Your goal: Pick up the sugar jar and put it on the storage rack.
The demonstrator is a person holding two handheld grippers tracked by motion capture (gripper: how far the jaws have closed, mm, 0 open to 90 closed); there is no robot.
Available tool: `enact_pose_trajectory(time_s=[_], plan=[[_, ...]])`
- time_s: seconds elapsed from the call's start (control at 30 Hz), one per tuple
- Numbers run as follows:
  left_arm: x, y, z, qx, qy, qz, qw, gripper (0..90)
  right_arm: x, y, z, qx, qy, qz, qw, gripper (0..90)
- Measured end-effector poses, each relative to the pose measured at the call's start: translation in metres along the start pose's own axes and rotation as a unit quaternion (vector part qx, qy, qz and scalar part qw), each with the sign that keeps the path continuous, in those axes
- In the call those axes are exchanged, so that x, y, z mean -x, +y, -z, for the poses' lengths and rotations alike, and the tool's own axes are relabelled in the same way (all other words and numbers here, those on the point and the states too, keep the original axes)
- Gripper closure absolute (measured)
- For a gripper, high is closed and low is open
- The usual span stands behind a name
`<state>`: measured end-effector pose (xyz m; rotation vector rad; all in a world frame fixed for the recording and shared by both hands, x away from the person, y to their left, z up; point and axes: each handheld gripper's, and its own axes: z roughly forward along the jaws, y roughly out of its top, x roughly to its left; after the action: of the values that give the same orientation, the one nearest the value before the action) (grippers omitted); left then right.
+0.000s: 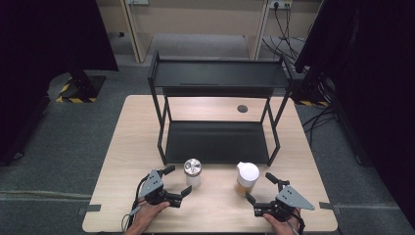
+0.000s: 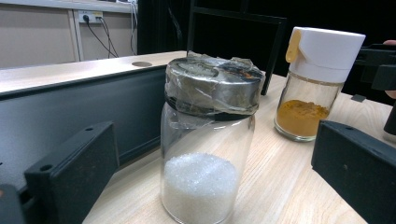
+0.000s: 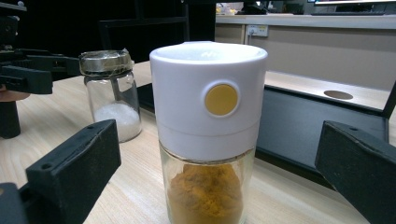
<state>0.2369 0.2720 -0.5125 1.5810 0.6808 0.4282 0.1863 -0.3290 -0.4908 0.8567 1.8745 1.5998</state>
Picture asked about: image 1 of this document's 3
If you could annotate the grey tape strip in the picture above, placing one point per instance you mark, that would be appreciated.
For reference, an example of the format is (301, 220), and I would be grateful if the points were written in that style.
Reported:
(89, 209)
(327, 205)

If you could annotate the grey round table grommet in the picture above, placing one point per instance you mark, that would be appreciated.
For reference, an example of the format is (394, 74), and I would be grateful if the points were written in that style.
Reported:
(242, 108)

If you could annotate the dark curtain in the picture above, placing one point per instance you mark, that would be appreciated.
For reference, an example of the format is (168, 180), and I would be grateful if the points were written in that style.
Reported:
(45, 65)
(375, 81)

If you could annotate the glass jar with metal lid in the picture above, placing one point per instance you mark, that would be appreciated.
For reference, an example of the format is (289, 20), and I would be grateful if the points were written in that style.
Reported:
(193, 173)

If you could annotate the black stand base striped tape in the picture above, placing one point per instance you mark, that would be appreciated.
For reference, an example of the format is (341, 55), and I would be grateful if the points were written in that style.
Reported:
(81, 88)
(310, 94)

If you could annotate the black metal shelf rack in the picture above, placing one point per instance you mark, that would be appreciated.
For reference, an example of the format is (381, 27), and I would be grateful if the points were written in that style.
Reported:
(217, 142)

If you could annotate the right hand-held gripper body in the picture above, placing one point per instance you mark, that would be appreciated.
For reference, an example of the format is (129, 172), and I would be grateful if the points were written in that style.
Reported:
(292, 198)

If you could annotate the beige cabinet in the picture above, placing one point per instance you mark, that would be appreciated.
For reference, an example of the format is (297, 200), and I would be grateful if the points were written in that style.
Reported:
(195, 19)

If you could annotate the person's left hand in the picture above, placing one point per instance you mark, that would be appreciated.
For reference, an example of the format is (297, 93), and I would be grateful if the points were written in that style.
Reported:
(147, 215)

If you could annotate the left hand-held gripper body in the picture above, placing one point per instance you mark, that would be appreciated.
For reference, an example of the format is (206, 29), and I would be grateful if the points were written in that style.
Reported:
(152, 184)

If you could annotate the person's right hand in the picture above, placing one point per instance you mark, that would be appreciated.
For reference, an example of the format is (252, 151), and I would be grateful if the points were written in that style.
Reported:
(280, 225)

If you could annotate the amber jar with white lid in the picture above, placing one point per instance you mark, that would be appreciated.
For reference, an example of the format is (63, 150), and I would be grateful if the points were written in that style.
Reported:
(247, 178)

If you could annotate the white wall socket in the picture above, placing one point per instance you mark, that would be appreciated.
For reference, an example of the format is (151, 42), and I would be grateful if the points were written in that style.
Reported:
(280, 4)

